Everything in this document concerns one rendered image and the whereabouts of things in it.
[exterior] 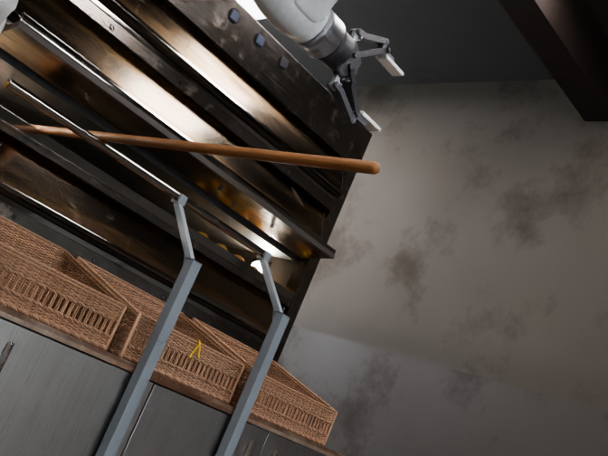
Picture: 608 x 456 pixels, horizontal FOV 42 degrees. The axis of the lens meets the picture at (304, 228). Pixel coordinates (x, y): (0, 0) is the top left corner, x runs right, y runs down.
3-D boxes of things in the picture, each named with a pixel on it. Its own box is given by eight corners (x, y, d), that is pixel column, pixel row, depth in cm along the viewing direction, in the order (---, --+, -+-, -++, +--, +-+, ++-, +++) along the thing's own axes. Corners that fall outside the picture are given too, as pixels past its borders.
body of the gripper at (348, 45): (322, 24, 157) (348, 52, 163) (306, 61, 155) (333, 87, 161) (351, 22, 152) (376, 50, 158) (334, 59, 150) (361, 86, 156)
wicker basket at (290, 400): (162, 377, 325) (190, 315, 331) (247, 414, 364) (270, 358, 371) (242, 411, 292) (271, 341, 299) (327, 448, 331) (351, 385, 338)
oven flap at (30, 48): (17, 26, 251) (-15, 36, 264) (333, 259, 374) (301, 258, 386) (20, 20, 252) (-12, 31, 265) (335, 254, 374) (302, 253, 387)
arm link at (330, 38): (285, 44, 152) (303, 62, 156) (319, 42, 145) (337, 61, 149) (303, 5, 154) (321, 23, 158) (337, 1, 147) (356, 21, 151)
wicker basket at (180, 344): (40, 324, 282) (74, 253, 289) (150, 372, 322) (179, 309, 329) (118, 356, 250) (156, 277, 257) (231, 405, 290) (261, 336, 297)
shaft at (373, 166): (379, 176, 183) (384, 166, 183) (372, 171, 180) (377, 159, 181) (13, 131, 296) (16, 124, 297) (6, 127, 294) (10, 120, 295)
